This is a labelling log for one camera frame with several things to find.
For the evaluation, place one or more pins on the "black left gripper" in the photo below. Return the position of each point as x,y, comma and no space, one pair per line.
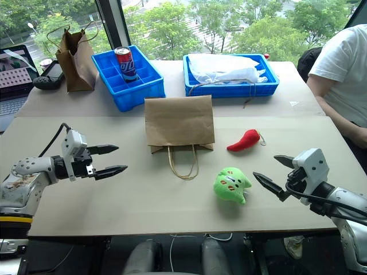
84,166

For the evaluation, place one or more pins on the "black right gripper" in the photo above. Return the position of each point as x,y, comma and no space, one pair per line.
295,179

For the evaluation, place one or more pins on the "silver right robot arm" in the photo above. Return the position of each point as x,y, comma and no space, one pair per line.
345,200

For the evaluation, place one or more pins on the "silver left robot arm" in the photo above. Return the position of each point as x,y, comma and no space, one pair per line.
25,177

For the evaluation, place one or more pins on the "flat brown paper bag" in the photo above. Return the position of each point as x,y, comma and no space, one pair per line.
179,120

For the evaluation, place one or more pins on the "open brown paper bag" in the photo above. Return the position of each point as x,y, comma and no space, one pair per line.
76,68

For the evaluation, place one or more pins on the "red chili pepper plush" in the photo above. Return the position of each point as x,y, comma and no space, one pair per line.
243,142

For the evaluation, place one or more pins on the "green plush toy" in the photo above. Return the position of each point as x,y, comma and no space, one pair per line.
229,184

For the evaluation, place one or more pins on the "small white paper scrap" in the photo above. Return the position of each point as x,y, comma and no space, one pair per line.
294,103

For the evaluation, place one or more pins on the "light sneaker shoe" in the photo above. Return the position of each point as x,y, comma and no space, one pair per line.
294,246

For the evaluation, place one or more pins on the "blue compartment crate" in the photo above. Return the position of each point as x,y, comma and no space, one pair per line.
137,88

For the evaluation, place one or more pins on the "blue shallow plastic crate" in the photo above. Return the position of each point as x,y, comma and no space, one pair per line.
229,89

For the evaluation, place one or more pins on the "red and blue cola can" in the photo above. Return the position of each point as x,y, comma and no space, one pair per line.
126,64

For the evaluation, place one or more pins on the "black handheld game controller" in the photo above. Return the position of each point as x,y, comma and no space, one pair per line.
50,78

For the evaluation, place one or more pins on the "grey rounded robot leg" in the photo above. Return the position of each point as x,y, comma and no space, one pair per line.
144,257
215,257

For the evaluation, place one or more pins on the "pink cup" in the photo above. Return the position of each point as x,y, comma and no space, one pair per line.
45,65

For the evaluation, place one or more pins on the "black backpack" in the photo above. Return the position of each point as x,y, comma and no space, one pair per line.
308,64

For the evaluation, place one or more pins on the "white plastic bags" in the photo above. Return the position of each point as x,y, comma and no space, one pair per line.
220,67

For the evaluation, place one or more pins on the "person in white shirt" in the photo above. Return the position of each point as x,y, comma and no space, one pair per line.
347,71

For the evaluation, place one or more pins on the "open laptop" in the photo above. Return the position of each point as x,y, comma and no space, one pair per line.
14,77

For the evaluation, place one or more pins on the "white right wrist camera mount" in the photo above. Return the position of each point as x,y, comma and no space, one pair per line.
311,164

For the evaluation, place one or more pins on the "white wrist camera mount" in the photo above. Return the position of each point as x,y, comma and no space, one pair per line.
311,164
73,141

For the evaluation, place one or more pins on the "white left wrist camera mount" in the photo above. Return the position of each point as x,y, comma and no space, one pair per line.
73,141

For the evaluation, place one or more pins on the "black window frame post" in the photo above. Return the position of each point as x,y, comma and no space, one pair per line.
113,23

